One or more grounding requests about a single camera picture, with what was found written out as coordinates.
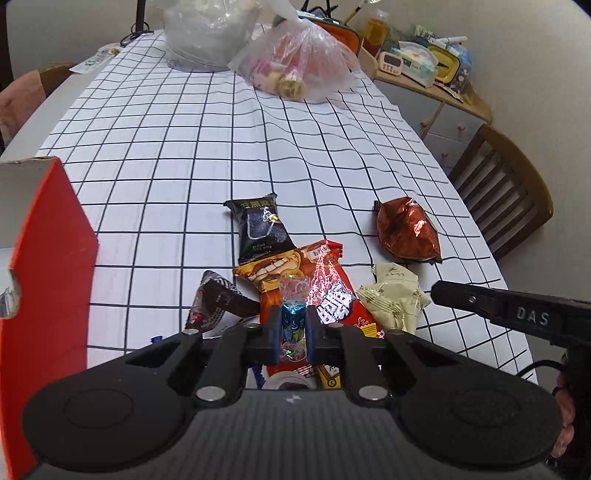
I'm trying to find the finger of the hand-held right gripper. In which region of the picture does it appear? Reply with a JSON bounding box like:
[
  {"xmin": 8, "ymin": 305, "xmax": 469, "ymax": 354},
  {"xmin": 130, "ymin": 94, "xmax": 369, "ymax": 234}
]
[{"xmin": 431, "ymin": 280, "xmax": 509, "ymax": 325}]

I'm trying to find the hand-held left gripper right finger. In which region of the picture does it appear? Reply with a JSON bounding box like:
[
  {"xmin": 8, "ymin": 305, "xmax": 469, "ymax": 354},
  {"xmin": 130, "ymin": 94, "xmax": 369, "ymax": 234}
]
[{"xmin": 305, "ymin": 305, "xmax": 465, "ymax": 408}]

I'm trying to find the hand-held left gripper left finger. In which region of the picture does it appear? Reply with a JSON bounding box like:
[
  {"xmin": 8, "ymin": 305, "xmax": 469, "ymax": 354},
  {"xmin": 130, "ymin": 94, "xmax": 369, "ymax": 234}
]
[{"xmin": 121, "ymin": 306, "xmax": 284, "ymax": 408}]

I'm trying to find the blue foil candy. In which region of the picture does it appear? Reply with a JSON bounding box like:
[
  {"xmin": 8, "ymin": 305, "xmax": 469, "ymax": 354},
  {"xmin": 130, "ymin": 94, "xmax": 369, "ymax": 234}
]
[{"xmin": 278, "ymin": 272, "xmax": 311, "ymax": 363}]

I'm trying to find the dark brown chocolate packet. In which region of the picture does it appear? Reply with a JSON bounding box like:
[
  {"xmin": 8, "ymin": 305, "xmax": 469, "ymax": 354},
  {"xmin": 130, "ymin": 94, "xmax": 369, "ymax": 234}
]
[{"xmin": 185, "ymin": 270, "xmax": 260, "ymax": 334}]

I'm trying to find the beige snack packet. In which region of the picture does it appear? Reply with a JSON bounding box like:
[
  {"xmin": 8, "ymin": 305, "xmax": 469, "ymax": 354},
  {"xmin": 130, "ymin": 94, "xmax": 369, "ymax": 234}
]
[
  {"xmin": 357, "ymin": 284, "xmax": 433, "ymax": 334},
  {"xmin": 370, "ymin": 263, "xmax": 419, "ymax": 296}
]

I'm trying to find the copper foil cookie packet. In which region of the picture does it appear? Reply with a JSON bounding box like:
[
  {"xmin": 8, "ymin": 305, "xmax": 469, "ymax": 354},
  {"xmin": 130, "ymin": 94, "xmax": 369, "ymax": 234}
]
[{"xmin": 376, "ymin": 196, "xmax": 443, "ymax": 265}]

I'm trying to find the red cardboard box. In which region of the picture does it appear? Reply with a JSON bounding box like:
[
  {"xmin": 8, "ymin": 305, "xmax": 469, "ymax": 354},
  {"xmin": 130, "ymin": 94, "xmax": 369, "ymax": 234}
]
[{"xmin": 0, "ymin": 156, "xmax": 100, "ymax": 480}]

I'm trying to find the clear plastic bag of snacks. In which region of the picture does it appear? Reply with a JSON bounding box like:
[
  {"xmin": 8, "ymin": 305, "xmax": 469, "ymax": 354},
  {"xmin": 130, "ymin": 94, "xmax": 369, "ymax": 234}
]
[{"xmin": 228, "ymin": 0, "xmax": 366, "ymax": 105}]

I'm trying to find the person's right hand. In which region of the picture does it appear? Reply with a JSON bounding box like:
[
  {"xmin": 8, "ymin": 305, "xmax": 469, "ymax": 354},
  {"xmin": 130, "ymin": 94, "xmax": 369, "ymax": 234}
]
[{"xmin": 549, "ymin": 370, "xmax": 578, "ymax": 461}]

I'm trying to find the yellow snack packet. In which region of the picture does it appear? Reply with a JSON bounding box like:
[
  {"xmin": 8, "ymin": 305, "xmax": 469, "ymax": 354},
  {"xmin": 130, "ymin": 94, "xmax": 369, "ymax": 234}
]
[{"xmin": 316, "ymin": 363, "xmax": 345, "ymax": 391}]

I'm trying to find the clear tape roll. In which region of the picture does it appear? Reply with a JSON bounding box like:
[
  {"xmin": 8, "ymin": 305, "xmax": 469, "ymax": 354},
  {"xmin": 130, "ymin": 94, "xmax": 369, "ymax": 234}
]
[{"xmin": 263, "ymin": 369, "xmax": 317, "ymax": 392}]

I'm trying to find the shiny red snack packet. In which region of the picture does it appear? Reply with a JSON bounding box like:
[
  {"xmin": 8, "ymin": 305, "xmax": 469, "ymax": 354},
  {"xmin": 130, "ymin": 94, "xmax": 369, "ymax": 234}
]
[{"xmin": 302, "ymin": 240, "xmax": 378, "ymax": 340}]

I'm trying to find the orange cartoon face snack packet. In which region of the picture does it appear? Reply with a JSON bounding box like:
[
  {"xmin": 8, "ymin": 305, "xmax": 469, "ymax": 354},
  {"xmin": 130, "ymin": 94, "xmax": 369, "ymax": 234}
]
[{"xmin": 233, "ymin": 247, "xmax": 324, "ymax": 333}]

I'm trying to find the black snack packet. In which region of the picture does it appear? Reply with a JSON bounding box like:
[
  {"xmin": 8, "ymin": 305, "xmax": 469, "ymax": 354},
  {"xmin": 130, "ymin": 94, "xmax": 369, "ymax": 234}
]
[{"xmin": 224, "ymin": 193, "xmax": 296, "ymax": 267}]

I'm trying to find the wooden slatted chair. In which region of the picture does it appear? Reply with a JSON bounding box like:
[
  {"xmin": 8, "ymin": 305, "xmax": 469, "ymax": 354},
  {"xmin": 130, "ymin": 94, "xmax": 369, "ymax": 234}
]
[{"xmin": 448, "ymin": 124, "xmax": 555, "ymax": 262}]

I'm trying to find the wooden grey-drawer cabinet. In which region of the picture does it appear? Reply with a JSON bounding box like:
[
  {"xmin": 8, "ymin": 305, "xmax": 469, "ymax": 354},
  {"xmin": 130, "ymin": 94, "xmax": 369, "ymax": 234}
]
[{"xmin": 360, "ymin": 46, "xmax": 493, "ymax": 174}]

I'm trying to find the white black-grid tablecloth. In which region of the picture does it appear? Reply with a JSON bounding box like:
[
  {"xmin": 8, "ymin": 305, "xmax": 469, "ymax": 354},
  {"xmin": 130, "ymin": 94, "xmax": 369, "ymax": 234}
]
[{"xmin": 39, "ymin": 23, "xmax": 540, "ymax": 402}]

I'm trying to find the yellow box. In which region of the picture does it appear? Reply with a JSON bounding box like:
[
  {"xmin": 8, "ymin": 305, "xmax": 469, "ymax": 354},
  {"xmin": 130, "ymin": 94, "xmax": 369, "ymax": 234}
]
[{"xmin": 427, "ymin": 44, "xmax": 463, "ymax": 85}]

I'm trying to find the tissue pack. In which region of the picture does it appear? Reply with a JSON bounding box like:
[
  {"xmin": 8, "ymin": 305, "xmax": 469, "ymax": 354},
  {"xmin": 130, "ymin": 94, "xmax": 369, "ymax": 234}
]
[{"xmin": 398, "ymin": 41, "xmax": 439, "ymax": 86}]

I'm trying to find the white kitchen timer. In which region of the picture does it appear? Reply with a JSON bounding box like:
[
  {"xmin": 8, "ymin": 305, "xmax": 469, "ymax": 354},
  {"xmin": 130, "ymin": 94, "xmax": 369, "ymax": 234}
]
[{"xmin": 378, "ymin": 51, "xmax": 402, "ymax": 75}]

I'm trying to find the yellow drink bottle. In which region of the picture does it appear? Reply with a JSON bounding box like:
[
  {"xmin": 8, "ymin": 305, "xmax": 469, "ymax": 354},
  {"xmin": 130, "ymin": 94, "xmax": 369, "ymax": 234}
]
[{"xmin": 362, "ymin": 9, "xmax": 394, "ymax": 57}]

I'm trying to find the orange collapsible basin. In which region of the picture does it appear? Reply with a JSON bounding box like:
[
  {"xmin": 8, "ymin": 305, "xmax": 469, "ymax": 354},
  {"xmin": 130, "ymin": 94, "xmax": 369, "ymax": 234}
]
[{"xmin": 300, "ymin": 16, "xmax": 364, "ymax": 57}]

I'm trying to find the clear empty plastic bag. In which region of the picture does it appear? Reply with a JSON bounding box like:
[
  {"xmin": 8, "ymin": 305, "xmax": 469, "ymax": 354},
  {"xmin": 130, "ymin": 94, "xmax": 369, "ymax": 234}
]
[{"xmin": 163, "ymin": 0, "xmax": 260, "ymax": 73}]

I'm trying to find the pink cloth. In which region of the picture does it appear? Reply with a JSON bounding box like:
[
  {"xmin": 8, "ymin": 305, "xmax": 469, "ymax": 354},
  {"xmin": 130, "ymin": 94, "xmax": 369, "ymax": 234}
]
[{"xmin": 0, "ymin": 69, "xmax": 48, "ymax": 145}]

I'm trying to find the black lamp stand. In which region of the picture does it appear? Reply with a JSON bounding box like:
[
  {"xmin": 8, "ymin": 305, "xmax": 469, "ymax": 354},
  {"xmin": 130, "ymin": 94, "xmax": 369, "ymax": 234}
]
[{"xmin": 120, "ymin": 0, "xmax": 156, "ymax": 48}]

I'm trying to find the black cable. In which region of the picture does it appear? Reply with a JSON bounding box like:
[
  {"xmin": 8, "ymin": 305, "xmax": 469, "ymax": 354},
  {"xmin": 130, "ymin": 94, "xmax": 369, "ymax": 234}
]
[{"xmin": 516, "ymin": 359, "xmax": 567, "ymax": 380}]

